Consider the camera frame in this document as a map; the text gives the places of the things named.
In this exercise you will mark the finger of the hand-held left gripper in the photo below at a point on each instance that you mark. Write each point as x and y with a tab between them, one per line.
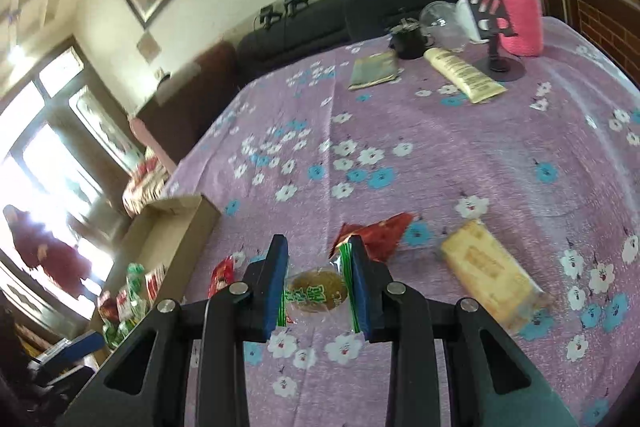
362	292
70	349
275	292

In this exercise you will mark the green clear pastry packet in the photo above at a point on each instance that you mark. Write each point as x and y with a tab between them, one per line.
317	292

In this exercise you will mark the green foil snack packet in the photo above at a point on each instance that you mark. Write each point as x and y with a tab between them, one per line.
116	333

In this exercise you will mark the red gold-emblem snack packet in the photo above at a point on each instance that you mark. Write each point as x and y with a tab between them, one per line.
107	307
222	277

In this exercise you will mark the green clear candy wrapper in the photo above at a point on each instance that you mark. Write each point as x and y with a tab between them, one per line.
136	284

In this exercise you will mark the small white red-label packet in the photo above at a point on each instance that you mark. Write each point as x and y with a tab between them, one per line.
156	284

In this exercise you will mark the brown cardboard box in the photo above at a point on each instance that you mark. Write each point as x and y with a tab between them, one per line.
170	237

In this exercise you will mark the red foil snack packet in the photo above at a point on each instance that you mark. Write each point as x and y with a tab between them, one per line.
380	234

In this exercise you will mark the clear cream biscuit packet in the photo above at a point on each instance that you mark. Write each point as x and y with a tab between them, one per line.
490	272

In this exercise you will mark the purple floral tablecloth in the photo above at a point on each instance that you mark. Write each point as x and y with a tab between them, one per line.
425	157

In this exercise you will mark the red patterned cushion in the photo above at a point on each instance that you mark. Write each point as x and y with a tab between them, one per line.
147	184

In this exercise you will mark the wooden framed window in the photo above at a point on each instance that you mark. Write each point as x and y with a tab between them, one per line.
55	147

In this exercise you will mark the brown armchair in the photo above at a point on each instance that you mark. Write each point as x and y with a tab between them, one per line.
200	97

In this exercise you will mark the green booklet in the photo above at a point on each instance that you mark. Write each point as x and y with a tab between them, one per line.
374	71

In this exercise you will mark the cream squeeze tube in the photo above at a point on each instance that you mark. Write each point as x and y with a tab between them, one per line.
465	74

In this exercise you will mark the small black pot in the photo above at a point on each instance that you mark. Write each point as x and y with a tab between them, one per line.
407	42

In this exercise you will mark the black phone stand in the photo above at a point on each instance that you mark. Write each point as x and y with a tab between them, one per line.
497	62

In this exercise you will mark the black sofa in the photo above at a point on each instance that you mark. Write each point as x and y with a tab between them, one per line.
325	27

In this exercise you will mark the black clip-on device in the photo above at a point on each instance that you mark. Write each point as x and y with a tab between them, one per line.
295	3
269	18

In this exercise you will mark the clear plastic cup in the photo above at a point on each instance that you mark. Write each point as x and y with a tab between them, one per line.
442	24

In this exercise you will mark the wall notice plate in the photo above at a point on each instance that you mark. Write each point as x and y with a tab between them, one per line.
148	47

